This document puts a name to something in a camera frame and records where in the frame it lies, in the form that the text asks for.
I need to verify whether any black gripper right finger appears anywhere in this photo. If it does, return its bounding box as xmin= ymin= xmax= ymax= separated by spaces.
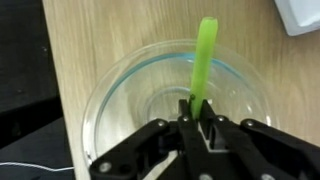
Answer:
xmin=199 ymin=99 xmax=320 ymax=180

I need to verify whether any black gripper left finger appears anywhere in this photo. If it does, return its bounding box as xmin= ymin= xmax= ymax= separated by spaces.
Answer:
xmin=89 ymin=98 xmax=214 ymax=180

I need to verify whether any yellow green pen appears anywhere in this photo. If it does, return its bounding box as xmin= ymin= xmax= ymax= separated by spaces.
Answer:
xmin=188 ymin=16 xmax=220 ymax=121

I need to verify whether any clear glass bowl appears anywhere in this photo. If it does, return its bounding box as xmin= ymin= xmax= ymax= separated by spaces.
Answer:
xmin=81 ymin=38 xmax=273 ymax=168

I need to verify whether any white box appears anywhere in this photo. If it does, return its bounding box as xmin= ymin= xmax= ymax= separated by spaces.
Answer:
xmin=273 ymin=0 xmax=320 ymax=37

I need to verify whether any thin white cable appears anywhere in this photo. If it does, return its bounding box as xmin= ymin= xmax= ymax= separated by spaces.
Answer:
xmin=0 ymin=161 xmax=75 ymax=173

